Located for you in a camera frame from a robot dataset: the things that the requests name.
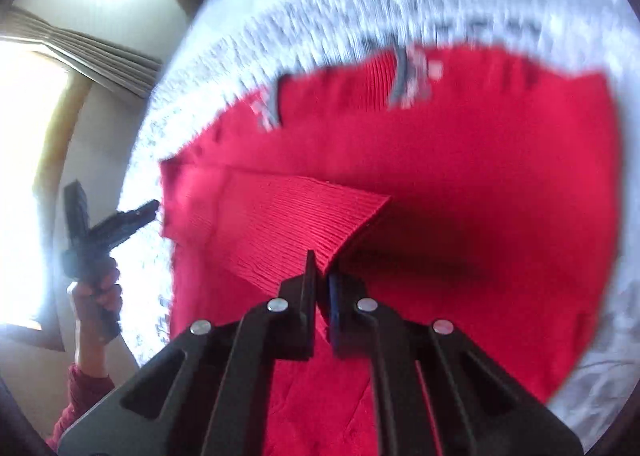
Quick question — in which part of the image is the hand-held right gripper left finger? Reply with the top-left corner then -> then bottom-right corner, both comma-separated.
57,250 -> 318,456

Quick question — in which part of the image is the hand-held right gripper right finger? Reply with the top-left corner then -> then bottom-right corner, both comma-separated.
327,272 -> 586,456

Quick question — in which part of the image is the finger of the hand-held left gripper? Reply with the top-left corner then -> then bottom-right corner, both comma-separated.
106,200 -> 161,248

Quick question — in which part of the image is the red knit sweater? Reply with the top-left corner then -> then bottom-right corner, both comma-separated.
159,48 -> 623,456

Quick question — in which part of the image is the person's left forearm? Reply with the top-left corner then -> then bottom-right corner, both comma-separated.
45,336 -> 117,452

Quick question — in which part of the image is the person's left hand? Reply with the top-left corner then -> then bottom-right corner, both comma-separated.
67,257 -> 124,358

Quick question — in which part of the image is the beige window curtain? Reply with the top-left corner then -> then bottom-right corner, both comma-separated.
0,6 -> 164,257

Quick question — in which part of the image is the white grey quilted bedspread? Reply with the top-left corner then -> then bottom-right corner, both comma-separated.
120,0 -> 640,456

